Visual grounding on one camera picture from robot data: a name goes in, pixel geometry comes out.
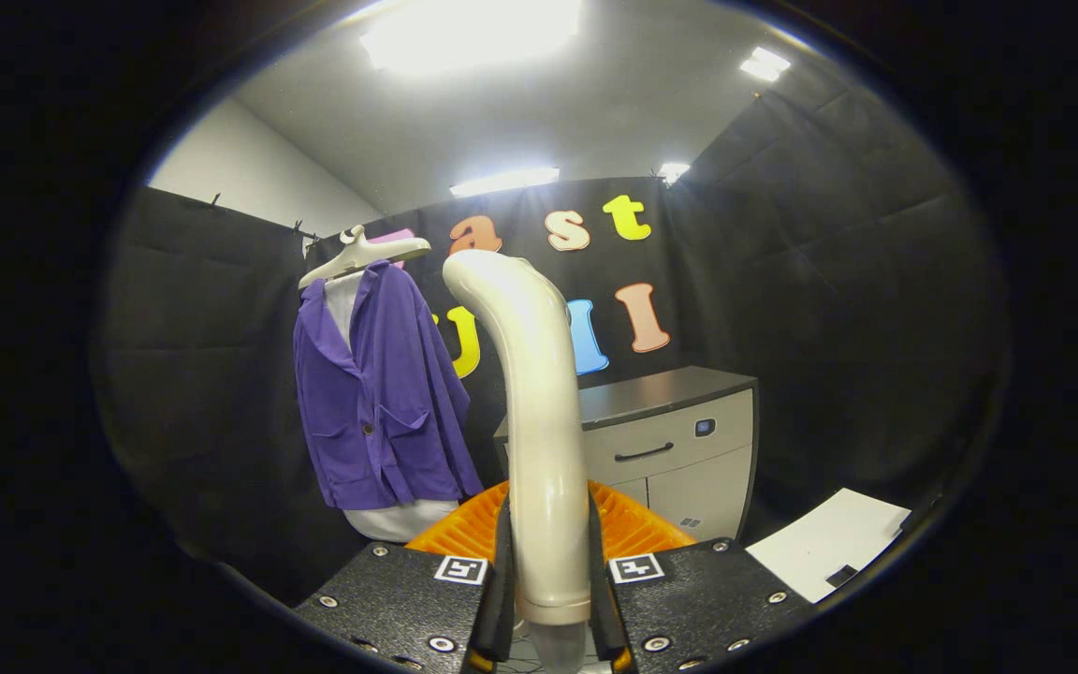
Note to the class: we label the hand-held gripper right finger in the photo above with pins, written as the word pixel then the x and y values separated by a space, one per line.
pixel 698 599

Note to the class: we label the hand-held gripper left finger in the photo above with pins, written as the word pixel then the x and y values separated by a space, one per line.
pixel 408 599

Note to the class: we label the purple jacket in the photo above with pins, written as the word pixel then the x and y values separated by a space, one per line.
pixel 389 412

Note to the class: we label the white garment steamer head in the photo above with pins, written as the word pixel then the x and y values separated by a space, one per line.
pixel 539 421

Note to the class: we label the white clothes hanger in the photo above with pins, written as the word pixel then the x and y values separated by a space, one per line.
pixel 361 257

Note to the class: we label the grey cabinet with dark top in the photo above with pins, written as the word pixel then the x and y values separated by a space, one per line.
pixel 689 468

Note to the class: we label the white paper sheet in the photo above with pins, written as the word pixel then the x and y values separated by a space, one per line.
pixel 820 538

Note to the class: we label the plain black curtain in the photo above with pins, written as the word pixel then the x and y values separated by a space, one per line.
pixel 202 393
pixel 857 309

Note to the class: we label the black backdrop cloth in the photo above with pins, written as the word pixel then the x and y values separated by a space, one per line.
pixel 595 271

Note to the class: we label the double ceiling light panel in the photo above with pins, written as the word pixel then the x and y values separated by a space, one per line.
pixel 765 64

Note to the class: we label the large ceiling light panel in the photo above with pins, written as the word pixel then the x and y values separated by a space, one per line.
pixel 473 33

